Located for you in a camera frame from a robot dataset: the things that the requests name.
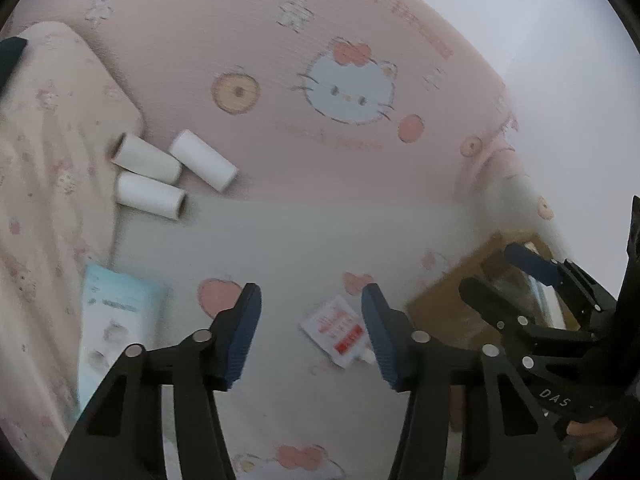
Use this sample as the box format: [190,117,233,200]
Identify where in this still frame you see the person's right hand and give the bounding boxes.
[560,416,623,466]

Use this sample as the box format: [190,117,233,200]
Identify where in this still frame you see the light blue tissue packet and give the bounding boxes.
[77,262,168,418]

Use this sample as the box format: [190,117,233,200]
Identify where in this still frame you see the red white sachet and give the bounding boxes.
[299,295,376,370]

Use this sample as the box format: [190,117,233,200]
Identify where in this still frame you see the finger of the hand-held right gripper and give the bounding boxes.
[457,276,601,361]
[502,241,618,331]

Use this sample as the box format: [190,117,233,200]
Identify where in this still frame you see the dark object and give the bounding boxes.
[0,36,28,91]

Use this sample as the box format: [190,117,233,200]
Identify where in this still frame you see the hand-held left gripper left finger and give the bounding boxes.
[50,282,263,480]

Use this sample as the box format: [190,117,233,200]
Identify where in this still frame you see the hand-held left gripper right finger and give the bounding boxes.
[361,282,576,480]

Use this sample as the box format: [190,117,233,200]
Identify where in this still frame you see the cream printed pillow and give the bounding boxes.
[0,21,146,461]

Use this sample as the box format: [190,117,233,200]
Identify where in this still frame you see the white paper roll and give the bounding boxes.
[114,171,188,221]
[111,132,183,183]
[168,129,239,193]

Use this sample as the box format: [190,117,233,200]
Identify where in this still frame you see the pink white printed blanket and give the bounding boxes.
[0,0,576,480]

